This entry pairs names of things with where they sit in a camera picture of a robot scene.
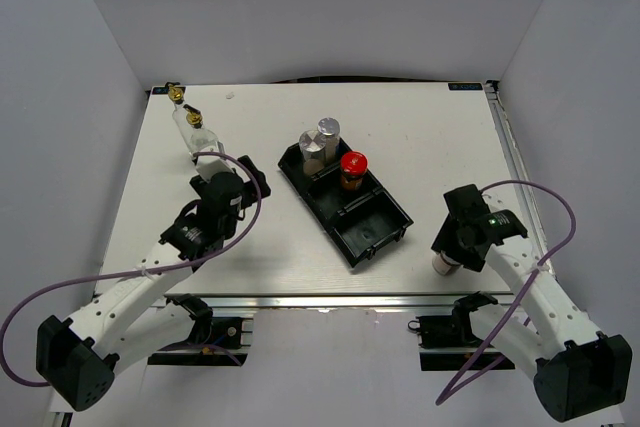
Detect clear glass gold-spout bottle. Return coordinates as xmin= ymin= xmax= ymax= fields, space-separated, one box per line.
xmin=167 ymin=83 xmax=191 ymax=148

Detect red-lid sauce jar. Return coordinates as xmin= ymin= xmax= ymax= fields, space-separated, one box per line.
xmin=340 ymin=151 xmax=368 ymax=191

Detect silver-lid white seasoning bottle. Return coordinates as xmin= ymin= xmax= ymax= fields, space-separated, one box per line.
xmin=298 ymin=130 xmax=326 ymax=176

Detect white-label lid spice jar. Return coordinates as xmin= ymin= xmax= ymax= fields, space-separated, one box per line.
xmin=432 ymin=253 xmax=461 ymax=276

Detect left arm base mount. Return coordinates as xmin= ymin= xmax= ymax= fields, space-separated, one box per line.
xmin=147 ymin=296 xmax=253 ymax=367

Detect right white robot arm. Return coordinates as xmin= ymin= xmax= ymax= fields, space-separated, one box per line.
xmin=432 ymin=184 xmax=633 ymax=422

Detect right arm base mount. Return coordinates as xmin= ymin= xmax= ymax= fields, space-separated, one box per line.
xmin=407 ymin=294 xmax=481 ymax=373

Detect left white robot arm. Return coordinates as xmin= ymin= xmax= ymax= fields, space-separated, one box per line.
xmin=36 ymin=156 xmax=271 ymax=411

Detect black three-compartment tray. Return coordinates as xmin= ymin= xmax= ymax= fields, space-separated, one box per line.
xmin=278 ymin=144 xmax=413 ymax=268

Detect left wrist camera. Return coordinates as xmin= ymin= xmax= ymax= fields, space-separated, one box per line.
xmin=195 ymin=152 xmax=233 ymax=182

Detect glass bottle with dark sauce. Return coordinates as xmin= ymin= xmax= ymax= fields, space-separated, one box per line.
xmin=184 ymin=104 xmax=223 ymax=161

